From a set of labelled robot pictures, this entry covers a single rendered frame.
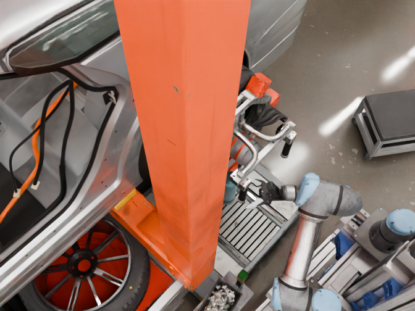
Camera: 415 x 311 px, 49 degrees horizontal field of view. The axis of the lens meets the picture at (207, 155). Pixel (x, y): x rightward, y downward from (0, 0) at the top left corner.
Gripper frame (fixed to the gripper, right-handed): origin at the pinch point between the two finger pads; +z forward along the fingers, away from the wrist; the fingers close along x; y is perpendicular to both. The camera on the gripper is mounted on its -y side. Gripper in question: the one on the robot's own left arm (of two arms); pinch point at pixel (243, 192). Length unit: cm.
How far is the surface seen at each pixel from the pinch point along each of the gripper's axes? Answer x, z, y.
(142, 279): -32, 50, 33
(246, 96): 34.7, -1.3, -29.2
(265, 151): 13.8, -10.1, -15.0
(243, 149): 18.8, -0.6, -8.2
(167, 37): -37, 28, -147
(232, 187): 7.9, 3.7, 12.0
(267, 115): 29.7, -11.5, -21.1
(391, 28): 180, -145, 83
